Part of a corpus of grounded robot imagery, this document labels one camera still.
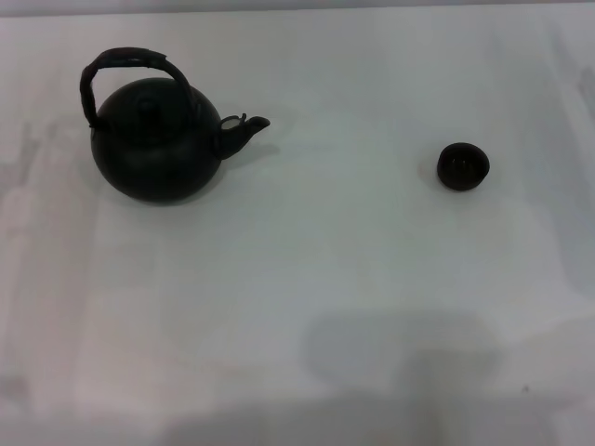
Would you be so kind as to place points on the black round teapot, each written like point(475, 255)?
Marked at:
point(153, 158)

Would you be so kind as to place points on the small dark teacup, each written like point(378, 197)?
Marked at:
point(463, 167)

